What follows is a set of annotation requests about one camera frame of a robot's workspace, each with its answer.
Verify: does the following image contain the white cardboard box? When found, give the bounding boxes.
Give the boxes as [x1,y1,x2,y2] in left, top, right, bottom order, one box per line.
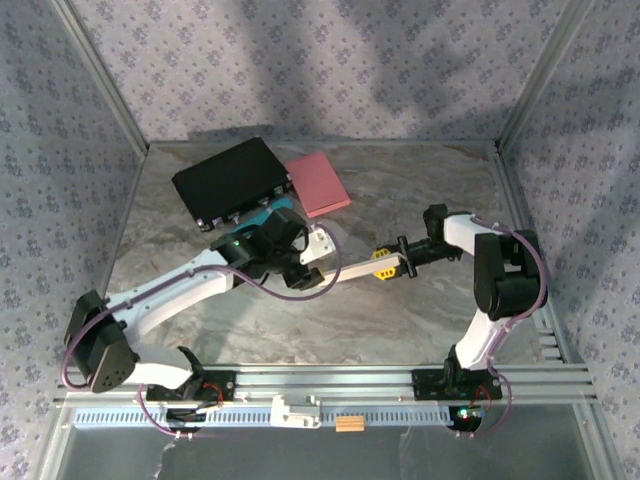
[309,252,404,291]

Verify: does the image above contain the pink paper box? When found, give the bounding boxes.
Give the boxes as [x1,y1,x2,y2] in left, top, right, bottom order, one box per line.
[283,153,352,220]

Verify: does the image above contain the teal toy microphone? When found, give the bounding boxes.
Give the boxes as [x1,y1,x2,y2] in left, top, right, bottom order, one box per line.
[229,197,295,236]

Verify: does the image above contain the black ribbed metal case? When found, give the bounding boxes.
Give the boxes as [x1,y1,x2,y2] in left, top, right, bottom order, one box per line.
[171,137,294,235]

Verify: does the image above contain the aluminium table edge bar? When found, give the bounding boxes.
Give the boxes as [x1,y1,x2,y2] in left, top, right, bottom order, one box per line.
[494,147,584,366]

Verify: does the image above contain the black controller board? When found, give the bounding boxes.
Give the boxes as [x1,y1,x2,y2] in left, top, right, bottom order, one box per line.
[448,403,485,432]
[164,403,224,427]

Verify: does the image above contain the grey metal plate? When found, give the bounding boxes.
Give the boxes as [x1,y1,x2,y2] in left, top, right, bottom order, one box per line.
[42,399,621,480]

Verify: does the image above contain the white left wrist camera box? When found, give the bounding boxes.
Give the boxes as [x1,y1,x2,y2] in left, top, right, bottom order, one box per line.
[298,227,335,266]

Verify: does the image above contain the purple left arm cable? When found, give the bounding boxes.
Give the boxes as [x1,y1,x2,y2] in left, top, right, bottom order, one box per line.
[60,222,342,441]

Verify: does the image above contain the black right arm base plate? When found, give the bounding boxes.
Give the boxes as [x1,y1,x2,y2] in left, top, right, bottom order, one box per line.
[410,368,503,402]

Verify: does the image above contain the aluminium mounting rail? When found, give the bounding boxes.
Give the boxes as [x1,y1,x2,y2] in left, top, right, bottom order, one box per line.
[54,364,599,405]

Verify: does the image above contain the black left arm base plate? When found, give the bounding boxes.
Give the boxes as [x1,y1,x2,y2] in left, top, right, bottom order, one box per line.
[144,368,237,404]

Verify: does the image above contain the white plastic bracket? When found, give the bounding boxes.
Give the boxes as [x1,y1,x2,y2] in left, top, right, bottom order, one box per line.
[269,393,323,430]

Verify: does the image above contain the aluminium frame post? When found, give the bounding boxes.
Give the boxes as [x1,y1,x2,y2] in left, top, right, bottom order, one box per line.
[494,0,599,151]
[49,0,151,154]

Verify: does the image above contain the white slotted cable duct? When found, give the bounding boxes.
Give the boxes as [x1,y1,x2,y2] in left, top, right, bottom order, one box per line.
[72,405,454,429]

